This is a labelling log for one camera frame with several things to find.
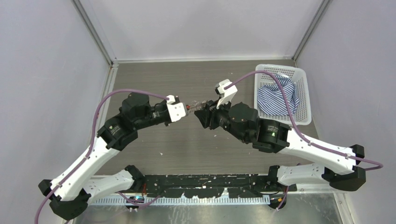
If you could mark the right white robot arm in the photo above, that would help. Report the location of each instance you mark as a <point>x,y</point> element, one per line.
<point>329,163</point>

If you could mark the white plastic basket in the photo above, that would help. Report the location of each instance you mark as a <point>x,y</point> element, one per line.
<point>266,75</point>

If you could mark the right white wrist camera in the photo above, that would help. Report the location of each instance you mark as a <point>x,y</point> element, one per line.
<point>225,91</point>

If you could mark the blue striped cloth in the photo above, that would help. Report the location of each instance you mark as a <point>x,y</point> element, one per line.
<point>270,97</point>

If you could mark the metal spring coil keyring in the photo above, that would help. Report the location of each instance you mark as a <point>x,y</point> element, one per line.
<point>196,105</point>

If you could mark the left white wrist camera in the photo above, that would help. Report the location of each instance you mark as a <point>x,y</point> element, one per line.
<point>177,110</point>

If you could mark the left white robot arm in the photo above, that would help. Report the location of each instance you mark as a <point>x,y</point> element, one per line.
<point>73,191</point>

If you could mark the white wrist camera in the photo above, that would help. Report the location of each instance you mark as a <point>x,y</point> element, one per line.
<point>225,91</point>
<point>177,110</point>

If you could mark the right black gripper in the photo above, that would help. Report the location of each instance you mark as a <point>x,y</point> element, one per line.
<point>207,115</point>

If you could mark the aluminium frame rail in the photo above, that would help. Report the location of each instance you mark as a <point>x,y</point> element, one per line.
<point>91,191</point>

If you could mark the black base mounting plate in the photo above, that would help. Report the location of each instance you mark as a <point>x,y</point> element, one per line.
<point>206,186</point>

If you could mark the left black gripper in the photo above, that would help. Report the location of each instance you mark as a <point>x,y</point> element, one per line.
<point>164,103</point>

